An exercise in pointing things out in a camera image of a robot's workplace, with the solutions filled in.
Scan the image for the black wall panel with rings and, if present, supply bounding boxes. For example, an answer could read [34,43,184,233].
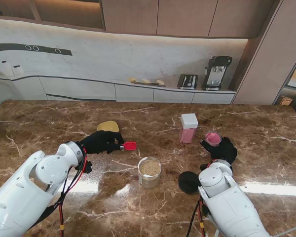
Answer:
[0,43,73,56]

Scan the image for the dark wooden serving board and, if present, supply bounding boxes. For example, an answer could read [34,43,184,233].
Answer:
[134,81,166,88]

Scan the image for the white counter cabinet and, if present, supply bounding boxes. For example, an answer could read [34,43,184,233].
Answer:
[0,71,237,104]

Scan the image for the yellow plastic bowl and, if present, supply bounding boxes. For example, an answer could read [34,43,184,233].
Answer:
[97,120,119,133]

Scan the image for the red black left arm cables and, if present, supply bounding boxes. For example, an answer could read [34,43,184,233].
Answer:
[27,148,89,237]

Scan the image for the black toaster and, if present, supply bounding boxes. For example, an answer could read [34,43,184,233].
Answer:
[177,73,199,90]

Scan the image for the red black right arm cables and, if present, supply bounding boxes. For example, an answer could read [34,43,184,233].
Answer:
[186,197,209,237]

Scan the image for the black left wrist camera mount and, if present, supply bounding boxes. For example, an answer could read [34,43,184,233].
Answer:
[75,160,93,173]

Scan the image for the tall white bottle black cap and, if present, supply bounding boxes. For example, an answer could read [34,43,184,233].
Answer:
[0,60,13,77]

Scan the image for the orange printed box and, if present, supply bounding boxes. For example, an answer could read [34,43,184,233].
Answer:
[278,95,293,107]

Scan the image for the red black arm cables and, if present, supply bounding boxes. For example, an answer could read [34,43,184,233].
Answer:
[27,148,89,237]
[186,197,209,237]

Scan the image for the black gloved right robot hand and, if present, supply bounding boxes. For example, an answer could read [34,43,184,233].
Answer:
[199,137,238,165]

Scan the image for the black round jar lid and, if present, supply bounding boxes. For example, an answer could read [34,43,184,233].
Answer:
[178,171,201,195]

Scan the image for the red measuring spoon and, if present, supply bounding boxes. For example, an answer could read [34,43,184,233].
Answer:
[120,141,137,151]

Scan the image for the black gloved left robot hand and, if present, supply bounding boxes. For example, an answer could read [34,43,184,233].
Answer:
[79,130,125,155]

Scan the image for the pink measuring cup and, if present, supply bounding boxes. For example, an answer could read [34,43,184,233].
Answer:
[204,131,222,147]

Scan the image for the pink container with white lid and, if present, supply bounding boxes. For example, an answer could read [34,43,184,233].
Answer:
[179,113,199,144]

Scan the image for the short white bottle black cap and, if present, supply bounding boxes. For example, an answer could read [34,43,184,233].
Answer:
[11,65,24,76]

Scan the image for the wooden wall cabinets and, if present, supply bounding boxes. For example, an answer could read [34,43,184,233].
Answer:
[0,0,284,39]

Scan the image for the black espresso machine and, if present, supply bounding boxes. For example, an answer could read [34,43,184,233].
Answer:
[201,55,233,91]

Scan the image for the clear glass grain jar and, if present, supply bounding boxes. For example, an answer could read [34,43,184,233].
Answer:
[138,156,162,189]

